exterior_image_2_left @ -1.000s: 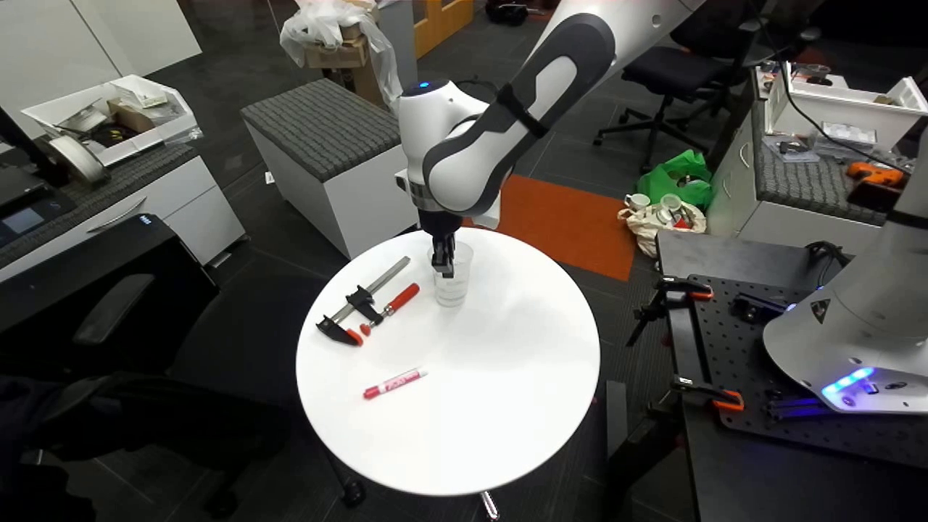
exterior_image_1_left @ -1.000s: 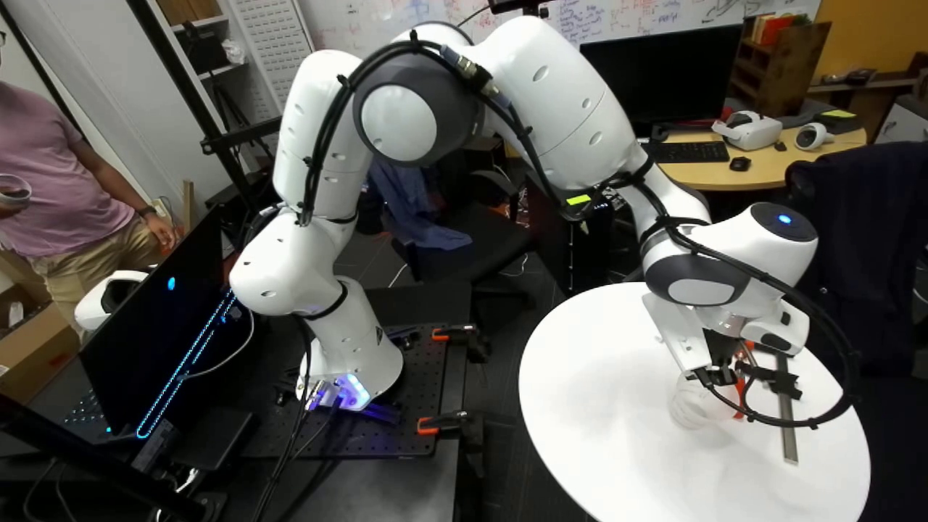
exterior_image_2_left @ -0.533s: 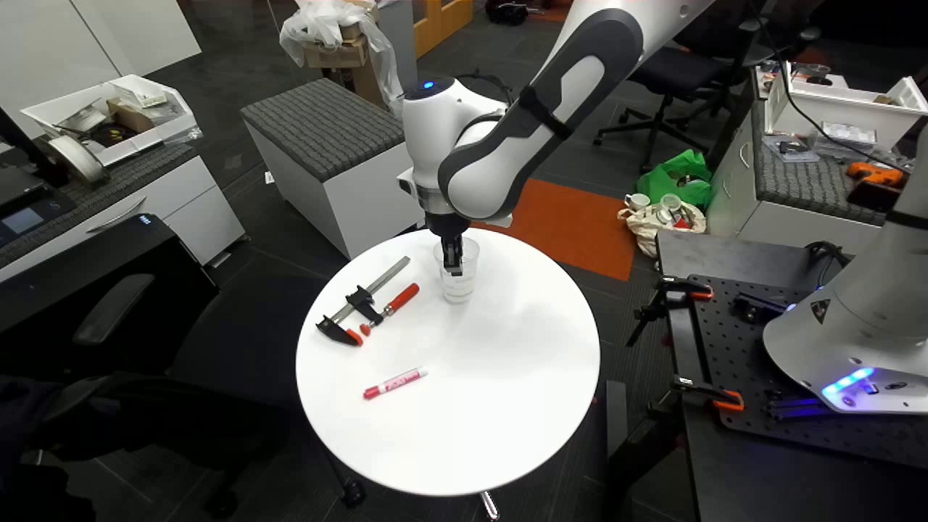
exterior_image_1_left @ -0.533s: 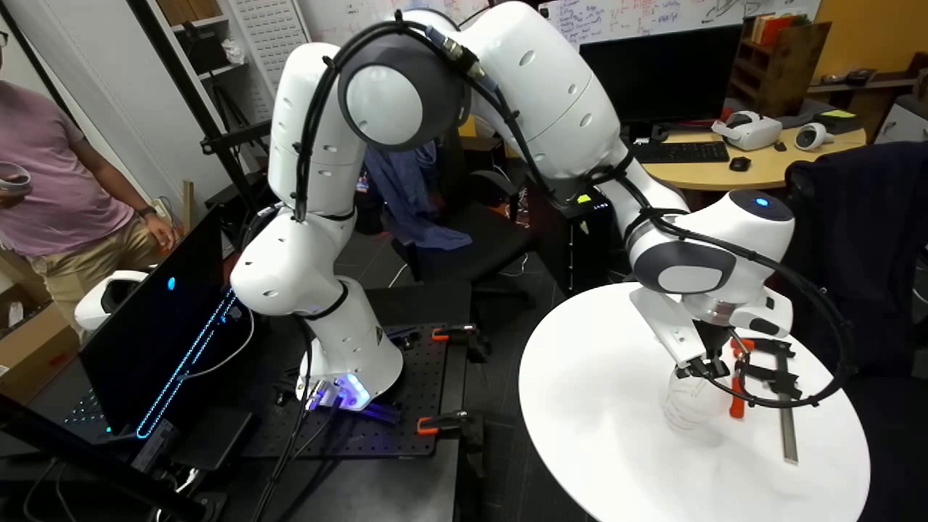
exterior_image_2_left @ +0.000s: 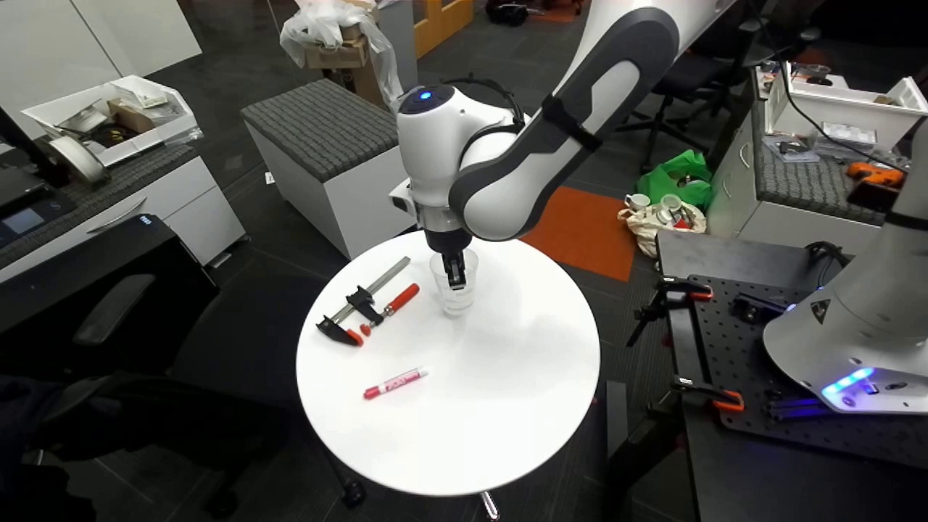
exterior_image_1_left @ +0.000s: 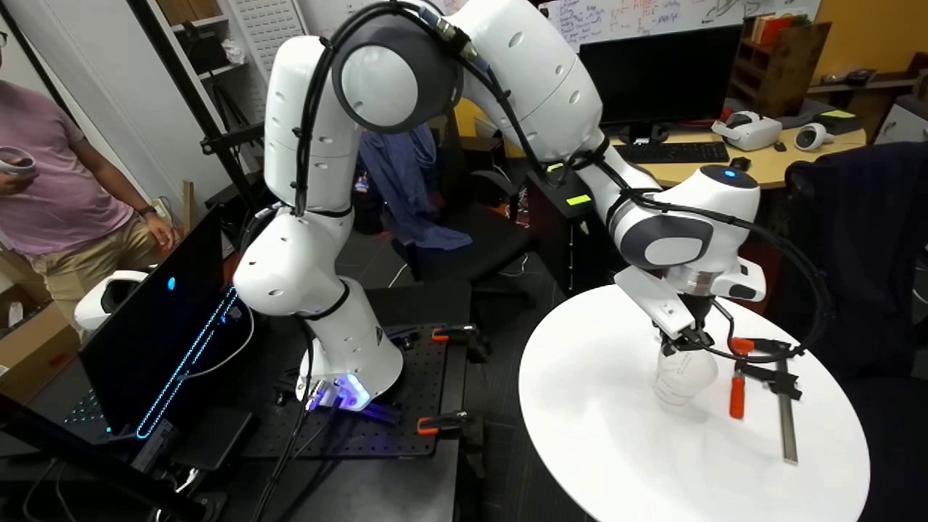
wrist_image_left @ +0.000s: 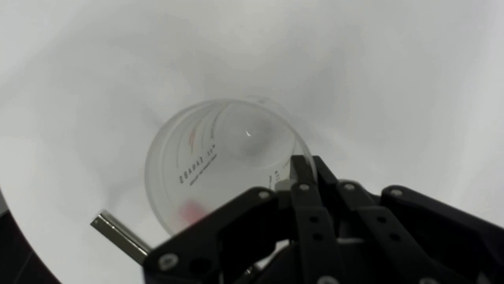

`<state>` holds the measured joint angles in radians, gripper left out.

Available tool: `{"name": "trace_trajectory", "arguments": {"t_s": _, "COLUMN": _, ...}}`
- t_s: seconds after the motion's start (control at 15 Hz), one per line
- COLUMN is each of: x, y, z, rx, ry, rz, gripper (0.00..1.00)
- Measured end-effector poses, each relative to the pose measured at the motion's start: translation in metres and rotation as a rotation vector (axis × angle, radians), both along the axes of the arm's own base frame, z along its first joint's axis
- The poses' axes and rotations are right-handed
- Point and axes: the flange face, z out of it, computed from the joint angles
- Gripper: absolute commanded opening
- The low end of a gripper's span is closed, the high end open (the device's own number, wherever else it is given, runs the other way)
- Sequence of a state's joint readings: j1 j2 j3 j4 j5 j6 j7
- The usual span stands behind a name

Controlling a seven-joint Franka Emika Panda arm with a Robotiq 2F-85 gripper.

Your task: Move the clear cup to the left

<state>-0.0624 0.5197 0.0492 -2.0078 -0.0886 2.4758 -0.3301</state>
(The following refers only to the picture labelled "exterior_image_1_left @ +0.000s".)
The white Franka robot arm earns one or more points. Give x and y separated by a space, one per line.
301 271

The black computer monitor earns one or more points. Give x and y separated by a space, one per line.
669 76

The black computer mouse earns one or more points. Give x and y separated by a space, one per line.
740 163

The black breadboard table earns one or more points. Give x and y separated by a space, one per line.
426 387

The black computer tower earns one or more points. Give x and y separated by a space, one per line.
568 221

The white VR controller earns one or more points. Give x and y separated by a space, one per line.
98 301
813 136

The whiteboard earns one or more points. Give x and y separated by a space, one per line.
656 17

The wooden shelf box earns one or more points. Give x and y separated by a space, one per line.
785 63

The black office chair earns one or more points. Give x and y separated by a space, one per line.
861 252

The black keyboard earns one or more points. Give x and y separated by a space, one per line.
676 152

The cardboard box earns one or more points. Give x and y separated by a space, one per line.
34 339

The blue cloth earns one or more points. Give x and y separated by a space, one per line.
417 191

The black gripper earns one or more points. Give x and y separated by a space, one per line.
701 313

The orange black table clamp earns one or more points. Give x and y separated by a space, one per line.
455 334
439 423

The white VR headset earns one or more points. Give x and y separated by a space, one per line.
750 133

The orange black bar clamp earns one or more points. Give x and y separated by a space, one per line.
787 417

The black stand pole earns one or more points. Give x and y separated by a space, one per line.
194 97

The blue glowing light strip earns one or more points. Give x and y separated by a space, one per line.
189 358

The black computer case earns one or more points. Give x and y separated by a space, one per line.
146 339

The round wooden desk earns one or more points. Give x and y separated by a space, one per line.
785 163

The person in pink shirt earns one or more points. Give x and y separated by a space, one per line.
60 184

